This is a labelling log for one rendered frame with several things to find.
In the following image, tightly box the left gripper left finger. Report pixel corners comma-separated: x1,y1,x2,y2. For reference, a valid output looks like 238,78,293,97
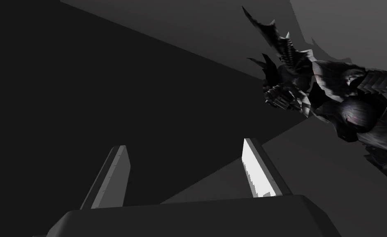
80,145,131,210

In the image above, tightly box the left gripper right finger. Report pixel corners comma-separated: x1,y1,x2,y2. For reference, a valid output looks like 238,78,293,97
241,138,293,198

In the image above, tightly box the dark leafy houseplant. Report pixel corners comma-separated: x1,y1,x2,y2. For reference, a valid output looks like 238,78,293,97
241,6,387,201

